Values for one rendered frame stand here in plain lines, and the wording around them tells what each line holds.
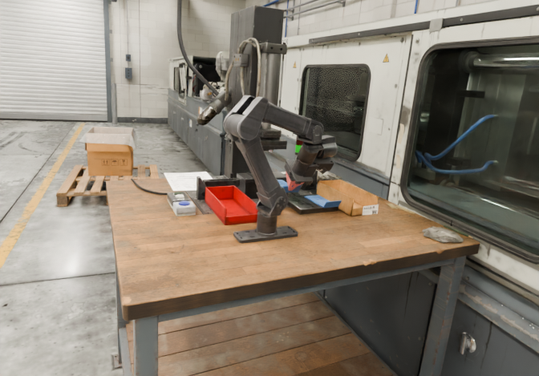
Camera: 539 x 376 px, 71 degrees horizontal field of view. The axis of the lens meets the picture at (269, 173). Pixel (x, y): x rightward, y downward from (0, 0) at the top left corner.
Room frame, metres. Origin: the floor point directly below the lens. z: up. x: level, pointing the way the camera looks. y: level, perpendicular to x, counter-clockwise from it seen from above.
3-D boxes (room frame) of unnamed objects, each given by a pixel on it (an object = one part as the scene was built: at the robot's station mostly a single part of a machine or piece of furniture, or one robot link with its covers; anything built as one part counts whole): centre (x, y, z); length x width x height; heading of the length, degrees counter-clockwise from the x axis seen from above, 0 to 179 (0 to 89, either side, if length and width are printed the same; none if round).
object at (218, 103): (1.73, 0.26, 1.25); 0.19 x 0.07 x 0.19; 116
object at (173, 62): (8.41, 1.70, 1.24); 2.95 x 0.98 x 0.90; 22
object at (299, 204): (1.43, -0.17, 0.91); 0.17 x 0.16 x 0.02; 116
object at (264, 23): (1.65, 0.08, 1.44); 0.17 x 0.13 x 0.42; 26
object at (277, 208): (1.11, -0.01, 1.00); 0.09 x 0.06 x 0.06; 36
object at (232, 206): (1.30, 0.14, 0.93); 0.25 x 0.12 x 0.06; 26
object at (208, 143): (7.25, 1.21, 0.49); 5.51 x 1.02 x 0.97; 22
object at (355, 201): (1.48, -0.32, 0.93); 0.25 x 0.13 x 0.08; 26
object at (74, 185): (4.24, 1.81, 0.07); 1.20 x 1.00 x 0.14; 19
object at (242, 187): (1.54, 0.03, 0.94); 0.20 x 0.10 x 0.07; 116
